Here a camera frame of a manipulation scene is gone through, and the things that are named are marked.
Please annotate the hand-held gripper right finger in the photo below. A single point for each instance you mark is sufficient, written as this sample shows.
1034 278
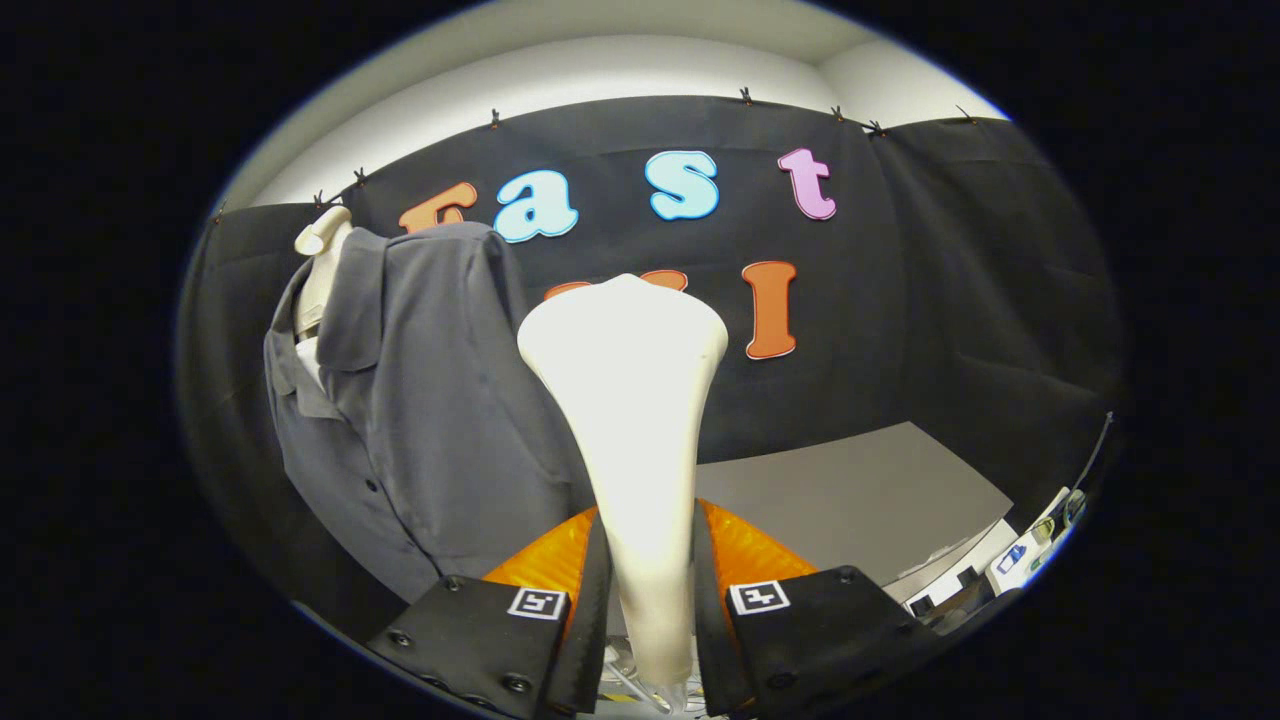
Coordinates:
708 640

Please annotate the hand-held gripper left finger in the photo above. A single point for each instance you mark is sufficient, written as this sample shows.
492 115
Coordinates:
592 630

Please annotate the grey button shirt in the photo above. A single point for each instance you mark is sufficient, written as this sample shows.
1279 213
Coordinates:
440 420

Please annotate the grey cabinet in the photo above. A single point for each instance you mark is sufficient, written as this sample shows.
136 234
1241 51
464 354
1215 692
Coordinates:
850 500

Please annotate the white side table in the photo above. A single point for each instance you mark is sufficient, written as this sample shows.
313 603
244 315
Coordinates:
1030 560

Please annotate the white mannequin torso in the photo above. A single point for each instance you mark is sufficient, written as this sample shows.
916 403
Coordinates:
320 270

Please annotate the row of black clips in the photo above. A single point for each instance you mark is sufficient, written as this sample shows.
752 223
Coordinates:
745 97

